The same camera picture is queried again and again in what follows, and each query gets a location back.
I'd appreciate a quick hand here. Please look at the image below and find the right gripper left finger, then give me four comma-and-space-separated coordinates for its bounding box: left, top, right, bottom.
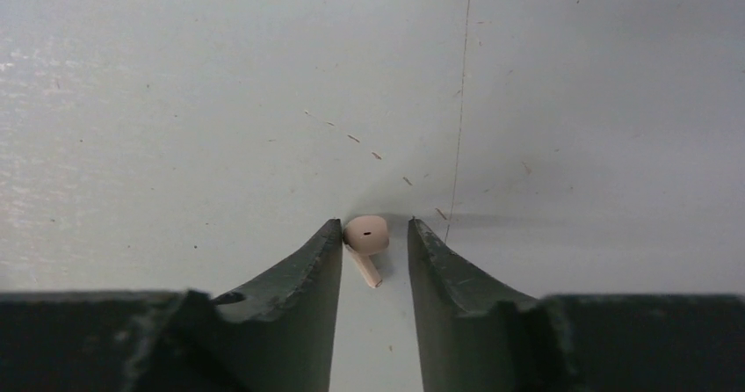
1, 219, 343, 391

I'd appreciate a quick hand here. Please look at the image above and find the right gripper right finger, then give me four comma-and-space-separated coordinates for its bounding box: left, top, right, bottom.
408, 218, 744, 391

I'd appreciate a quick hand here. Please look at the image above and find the white earbud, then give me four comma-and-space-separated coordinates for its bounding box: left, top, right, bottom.
343, 214, 390, 288

